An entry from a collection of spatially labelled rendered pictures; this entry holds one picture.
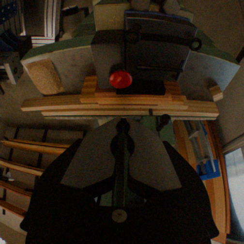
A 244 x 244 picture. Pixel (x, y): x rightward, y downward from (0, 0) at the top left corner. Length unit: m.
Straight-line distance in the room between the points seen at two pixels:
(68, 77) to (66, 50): 0.08
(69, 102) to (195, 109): 0.39
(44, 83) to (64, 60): 0.08
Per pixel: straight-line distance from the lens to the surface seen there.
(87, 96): 0.28
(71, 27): 0.59
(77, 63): 0.31
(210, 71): 0.38
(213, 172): 1.11
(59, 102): 0.40
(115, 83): 0.17
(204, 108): 0.45
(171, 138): 0.27
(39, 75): 0.35
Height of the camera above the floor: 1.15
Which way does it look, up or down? 29 degrees down
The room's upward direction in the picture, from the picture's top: 179 degrees counter-clockwise
